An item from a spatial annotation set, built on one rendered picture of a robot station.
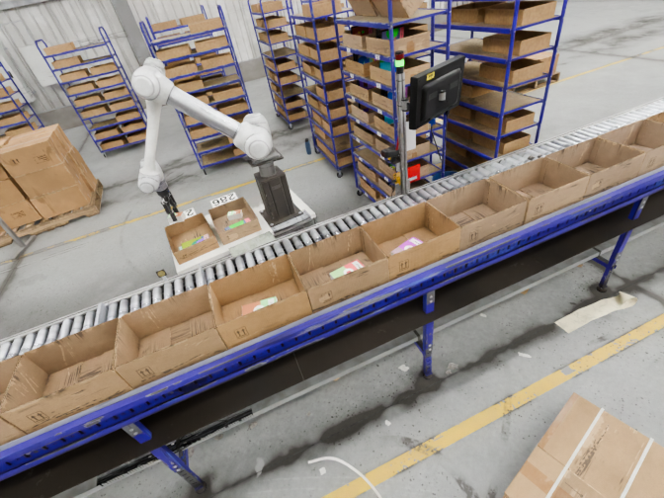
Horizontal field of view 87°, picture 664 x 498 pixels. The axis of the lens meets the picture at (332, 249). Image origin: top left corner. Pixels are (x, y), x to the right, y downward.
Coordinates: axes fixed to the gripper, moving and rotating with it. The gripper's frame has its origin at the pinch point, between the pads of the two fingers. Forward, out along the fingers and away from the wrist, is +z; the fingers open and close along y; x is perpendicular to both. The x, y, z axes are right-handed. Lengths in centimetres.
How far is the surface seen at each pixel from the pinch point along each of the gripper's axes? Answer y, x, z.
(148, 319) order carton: 97, 22, -2
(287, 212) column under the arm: -9, 74, 16
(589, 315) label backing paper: 51, 268, 93
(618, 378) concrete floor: 95, 259, 94
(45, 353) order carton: 112, -17, -5
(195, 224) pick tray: -12.6, 3.1, 17.8
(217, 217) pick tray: -20.6, 18.1, 19.5
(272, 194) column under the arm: -6, 68, -2
